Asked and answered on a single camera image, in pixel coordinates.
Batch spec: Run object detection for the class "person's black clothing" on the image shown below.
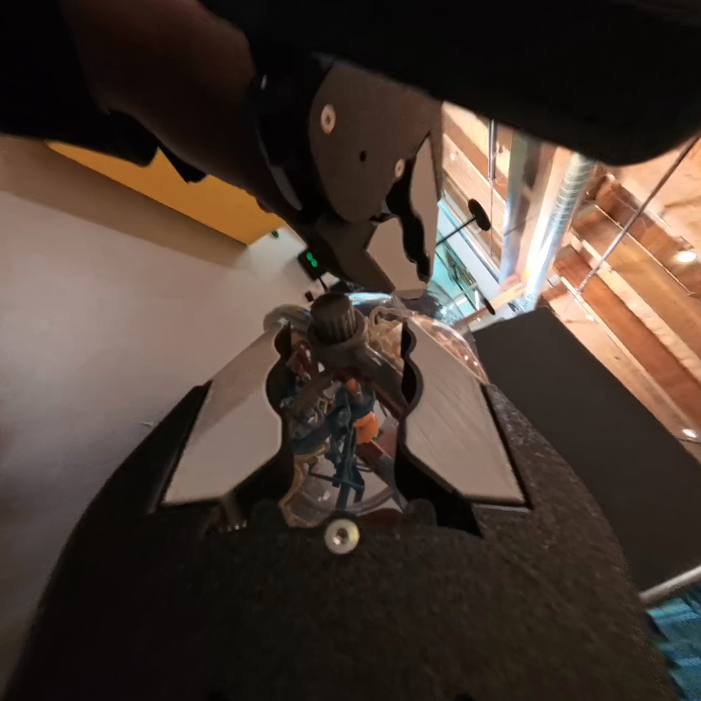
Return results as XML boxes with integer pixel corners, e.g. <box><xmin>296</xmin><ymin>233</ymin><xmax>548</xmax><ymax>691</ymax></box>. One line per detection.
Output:
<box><xmin>203</xmin><ymin>0</ymin><xmax>701</xmax><ymax>168</ymax></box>

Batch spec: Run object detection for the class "thin metal rod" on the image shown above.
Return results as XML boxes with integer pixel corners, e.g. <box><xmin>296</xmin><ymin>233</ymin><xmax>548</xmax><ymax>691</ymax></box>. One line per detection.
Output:
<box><xmin>578</xmin><ymin>137</ymin><xmax>701</xmax><ymax>294</ymax></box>

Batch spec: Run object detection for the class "dark grey plastic bolt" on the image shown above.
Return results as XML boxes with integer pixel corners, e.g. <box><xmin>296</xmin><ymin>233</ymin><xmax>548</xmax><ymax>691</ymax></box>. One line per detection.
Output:
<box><xmin>306</xmin><ymin>293</ymin><xmax>380</xmax><ymax>380</ymax></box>

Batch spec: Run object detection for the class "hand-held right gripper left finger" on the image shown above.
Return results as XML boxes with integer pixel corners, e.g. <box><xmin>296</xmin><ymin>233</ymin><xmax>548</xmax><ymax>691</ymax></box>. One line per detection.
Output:
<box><xmin>161</xmin><ymin>323</ymin><xmax>298</xmax><ymax>530</ymax></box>

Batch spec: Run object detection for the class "clear glass jar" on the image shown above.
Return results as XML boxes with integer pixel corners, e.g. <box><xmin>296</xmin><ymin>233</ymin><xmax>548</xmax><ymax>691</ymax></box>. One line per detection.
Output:
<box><xmin>263</xmin><ymin>290</ymin><xmax>491</xmax><ymax>529</ymax></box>

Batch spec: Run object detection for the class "person's left hand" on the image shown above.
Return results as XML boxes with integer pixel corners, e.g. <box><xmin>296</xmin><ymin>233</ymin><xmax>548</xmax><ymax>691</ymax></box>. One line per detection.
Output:
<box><xmin>71</xmin><ymin>0</ymin><xmax>259</xmax><ymax>194</ymax></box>

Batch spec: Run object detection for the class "black panel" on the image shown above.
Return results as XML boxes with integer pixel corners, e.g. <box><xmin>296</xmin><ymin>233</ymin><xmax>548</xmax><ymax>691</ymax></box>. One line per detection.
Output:
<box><xmin>471</xmin><ymin>306</ymin><xmax>701</xmax><ymax>595</ymax></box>

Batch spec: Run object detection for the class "black round ceiling fixture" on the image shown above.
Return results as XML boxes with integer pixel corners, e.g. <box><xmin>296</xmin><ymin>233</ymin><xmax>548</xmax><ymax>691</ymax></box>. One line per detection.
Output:
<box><xmin>438</xmin><ymin>199</ymin><xmax>495</xmax><ymax>242</ymax></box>

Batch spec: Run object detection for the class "person's left forearm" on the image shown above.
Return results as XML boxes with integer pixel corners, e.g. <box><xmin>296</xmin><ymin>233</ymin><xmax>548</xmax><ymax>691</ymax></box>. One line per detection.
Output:
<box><xmin>0</xmin><ymin>0</ymin><xmax>208</xmax><ymax>184</ymax></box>

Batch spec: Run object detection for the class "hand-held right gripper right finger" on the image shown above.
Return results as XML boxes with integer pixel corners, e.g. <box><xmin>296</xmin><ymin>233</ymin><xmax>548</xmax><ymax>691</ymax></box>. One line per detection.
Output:
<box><xmin>394</xmin><ymin>320</ymin><xmax>529</xmax><ymax>537</ymax></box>

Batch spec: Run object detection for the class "silver ribbed duct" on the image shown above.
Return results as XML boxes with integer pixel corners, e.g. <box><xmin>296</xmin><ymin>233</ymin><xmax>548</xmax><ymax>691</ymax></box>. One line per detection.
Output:
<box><xmin>517</xmin><ymin>148</ymin><xmax>599</xmax><ymax>314</ymax></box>

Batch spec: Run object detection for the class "yellow wall panel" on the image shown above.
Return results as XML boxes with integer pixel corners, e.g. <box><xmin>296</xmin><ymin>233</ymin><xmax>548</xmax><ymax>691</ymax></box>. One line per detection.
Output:
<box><xmin>46</xmin><ymin>139</ymin><xmax>291</xmax><ymax>245</ymax></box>

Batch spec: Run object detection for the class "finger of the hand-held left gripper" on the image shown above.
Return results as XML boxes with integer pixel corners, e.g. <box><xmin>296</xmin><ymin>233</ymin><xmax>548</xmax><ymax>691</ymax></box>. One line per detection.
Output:
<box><xmin>388</xmin><ymin>131</ymin><xmax>441</xmax><ymax>284</ymax></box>
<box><xmin>314</xmin><ymin>218</ymin><xmax>426</xmax><ymax>295</ymax></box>

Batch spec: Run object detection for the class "black device with green light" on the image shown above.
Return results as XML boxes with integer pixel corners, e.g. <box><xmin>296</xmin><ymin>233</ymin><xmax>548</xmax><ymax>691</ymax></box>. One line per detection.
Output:
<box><xmin>297</xmin><ymin>249</ymin><xmax>329</xmax><ymax>281</ymax></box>

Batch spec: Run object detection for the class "blue plastic toy part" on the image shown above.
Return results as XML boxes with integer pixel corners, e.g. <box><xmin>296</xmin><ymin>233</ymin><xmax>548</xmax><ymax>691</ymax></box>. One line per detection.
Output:
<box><xmin>323</xmin><ymin>383</ymin><xmax>379</xmax><ymax>505</ymax></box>

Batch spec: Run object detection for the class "grey metal pipe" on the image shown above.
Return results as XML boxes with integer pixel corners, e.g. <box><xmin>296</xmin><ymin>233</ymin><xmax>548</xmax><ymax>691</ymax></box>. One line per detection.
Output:
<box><xmin>640</xmin><ymin>567</ymin><xmax>701</xmax><ymax>606</ymax></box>

